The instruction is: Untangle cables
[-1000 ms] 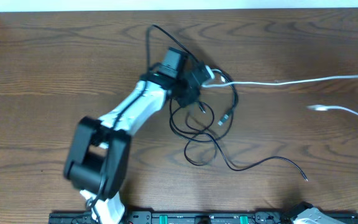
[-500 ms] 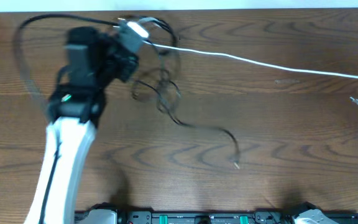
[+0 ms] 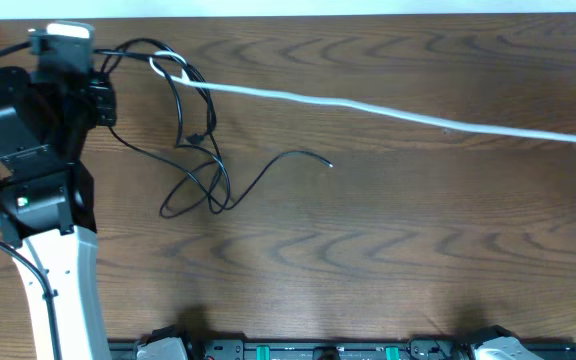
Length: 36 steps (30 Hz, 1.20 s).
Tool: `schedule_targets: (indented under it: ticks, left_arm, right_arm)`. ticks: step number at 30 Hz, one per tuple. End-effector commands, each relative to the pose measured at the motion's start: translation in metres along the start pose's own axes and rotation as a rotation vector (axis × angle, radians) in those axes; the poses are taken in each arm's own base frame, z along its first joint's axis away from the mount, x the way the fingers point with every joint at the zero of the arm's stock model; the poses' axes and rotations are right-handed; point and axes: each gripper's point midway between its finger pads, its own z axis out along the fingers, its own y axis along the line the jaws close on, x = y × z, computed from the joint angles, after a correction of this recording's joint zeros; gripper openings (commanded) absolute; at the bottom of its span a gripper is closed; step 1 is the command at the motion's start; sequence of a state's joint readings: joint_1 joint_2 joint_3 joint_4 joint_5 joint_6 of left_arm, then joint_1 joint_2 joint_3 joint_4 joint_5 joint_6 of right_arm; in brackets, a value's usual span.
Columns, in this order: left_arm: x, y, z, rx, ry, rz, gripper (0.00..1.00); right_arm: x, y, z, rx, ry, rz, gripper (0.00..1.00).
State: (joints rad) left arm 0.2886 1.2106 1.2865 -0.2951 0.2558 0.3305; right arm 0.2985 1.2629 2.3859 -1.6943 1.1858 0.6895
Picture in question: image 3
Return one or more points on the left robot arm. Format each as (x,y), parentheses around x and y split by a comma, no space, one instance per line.
(46,204)

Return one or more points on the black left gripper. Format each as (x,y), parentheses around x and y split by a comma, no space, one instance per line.
(106,100)

